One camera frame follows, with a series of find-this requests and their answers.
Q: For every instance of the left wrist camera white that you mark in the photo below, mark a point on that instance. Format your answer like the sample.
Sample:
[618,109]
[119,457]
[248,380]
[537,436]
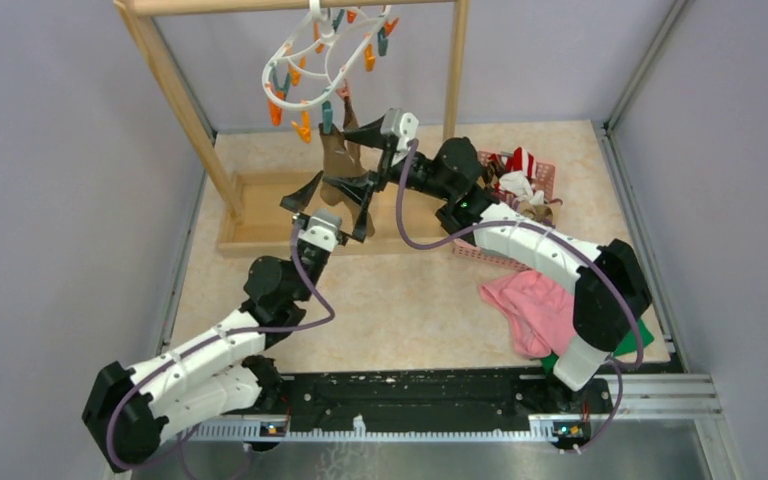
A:
[322,230]

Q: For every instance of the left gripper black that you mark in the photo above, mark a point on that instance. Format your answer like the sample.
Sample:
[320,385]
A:
[300,199]

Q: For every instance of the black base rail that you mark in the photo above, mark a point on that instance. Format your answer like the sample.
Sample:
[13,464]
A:
[460,403]

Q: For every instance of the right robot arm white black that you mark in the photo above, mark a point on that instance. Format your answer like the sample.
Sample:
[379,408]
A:
[609,289]

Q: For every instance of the pink plastic basket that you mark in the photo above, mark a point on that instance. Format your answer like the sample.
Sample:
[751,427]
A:
[544,178]

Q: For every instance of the red white striped sock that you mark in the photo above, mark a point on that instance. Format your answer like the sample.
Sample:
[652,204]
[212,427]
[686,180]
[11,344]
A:
[522,161]

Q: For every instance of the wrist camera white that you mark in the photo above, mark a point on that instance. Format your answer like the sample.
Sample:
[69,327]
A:
[322,230]
[399,127]

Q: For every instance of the green cloth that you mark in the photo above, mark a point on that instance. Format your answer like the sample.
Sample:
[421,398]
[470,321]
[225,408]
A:
[627,346]

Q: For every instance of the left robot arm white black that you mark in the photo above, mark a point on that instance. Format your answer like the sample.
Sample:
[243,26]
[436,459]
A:
[132,410]

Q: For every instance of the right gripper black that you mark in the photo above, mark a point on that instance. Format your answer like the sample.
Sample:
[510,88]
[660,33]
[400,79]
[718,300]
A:
[371,135]

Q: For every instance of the wooden clothes rack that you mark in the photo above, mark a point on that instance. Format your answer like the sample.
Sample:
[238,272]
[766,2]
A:
[252,225]

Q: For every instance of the pink cloth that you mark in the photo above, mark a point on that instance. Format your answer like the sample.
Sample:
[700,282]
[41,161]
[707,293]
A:
[538,310]

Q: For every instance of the brown sock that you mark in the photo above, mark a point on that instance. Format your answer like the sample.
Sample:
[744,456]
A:
[340,159]
[350,122]

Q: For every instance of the white round clip hanger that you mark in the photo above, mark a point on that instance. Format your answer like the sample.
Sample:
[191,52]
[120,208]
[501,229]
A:
[303,75]

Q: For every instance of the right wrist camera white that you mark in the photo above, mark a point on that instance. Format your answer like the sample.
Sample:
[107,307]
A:
[399,127]

